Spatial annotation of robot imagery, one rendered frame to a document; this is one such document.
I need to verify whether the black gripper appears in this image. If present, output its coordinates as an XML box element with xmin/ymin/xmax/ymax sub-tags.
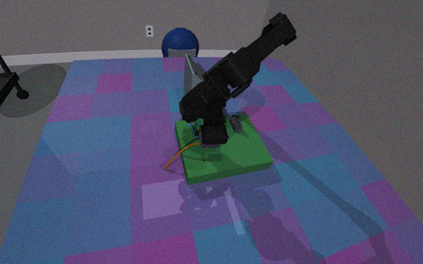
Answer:
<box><xmin>200</xmin><ymin>99</ymin><xmax>228</xmax><ymax>145</ymax></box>

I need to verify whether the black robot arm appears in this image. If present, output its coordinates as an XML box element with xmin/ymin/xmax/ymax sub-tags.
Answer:
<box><xmin>179</xmin><ymin>12</ymin><xmax>297</xmax><ymax>123</ymax></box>

